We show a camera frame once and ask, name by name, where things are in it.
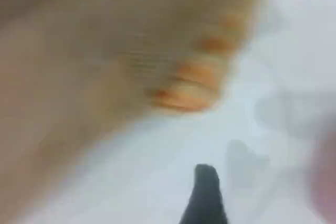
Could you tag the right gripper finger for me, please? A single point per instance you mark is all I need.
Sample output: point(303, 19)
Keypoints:
point(206, 200)

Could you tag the brown jute tote bag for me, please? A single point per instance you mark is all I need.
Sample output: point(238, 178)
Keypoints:
point(78, 37)

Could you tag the striped orange bread loaf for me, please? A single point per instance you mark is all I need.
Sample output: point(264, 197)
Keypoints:
point(194, 87)

